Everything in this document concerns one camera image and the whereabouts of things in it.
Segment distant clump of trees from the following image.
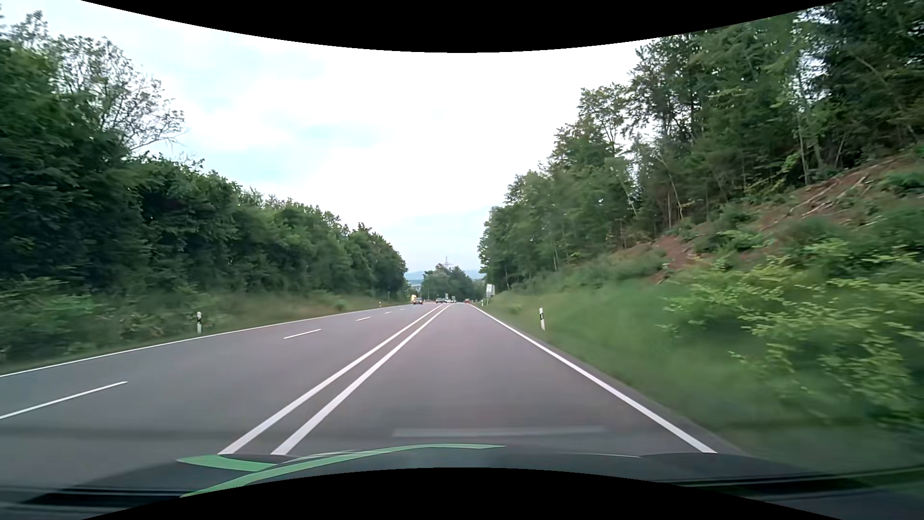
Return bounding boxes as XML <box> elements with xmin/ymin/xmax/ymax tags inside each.
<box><xmin>420</xmin><ymin>263</ymin><xmax>486</xmax><ymax>302</ymax></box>

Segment grey asphalt road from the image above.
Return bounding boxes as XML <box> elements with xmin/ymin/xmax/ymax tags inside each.
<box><xmin>0</xmin><ymin>301</ymin><xmax>744</xmax><ymax>492</ymax></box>

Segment road markings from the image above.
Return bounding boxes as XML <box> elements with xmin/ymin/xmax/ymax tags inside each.
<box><xmin>0</xmin><ymin>302</ymin><xmax>718</xmax><ymax>456</ymax></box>

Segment car's own bonnet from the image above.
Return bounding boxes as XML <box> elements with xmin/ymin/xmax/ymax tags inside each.
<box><xmin>0</xmin><ymin>442</ymin><xmax>924</xmax><ymax>520</ymax></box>

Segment overgrown grass bank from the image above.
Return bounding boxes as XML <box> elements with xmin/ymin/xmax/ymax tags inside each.
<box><xmin>473</xmin><ymin>148</ymin><xmax>924</xmax><ymax>474</ymax></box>

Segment wood on slope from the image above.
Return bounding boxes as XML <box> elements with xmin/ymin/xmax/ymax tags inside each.
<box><xmin>478</xmin><ymin>0</ymin><xmax>924</xmax><ymax>291</ymax></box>

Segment dense row of trees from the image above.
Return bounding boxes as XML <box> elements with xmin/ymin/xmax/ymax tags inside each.
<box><xmin>0</xmin><ymin>11</ymin><xmax>410</xmax><ymax>304</ymax></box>

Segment grass verge with bushes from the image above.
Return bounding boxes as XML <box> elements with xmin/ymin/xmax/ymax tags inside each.
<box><xmin>0</xmin><ymin>289</ymin><xmax>412</xmax><ymax>375</ymax></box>

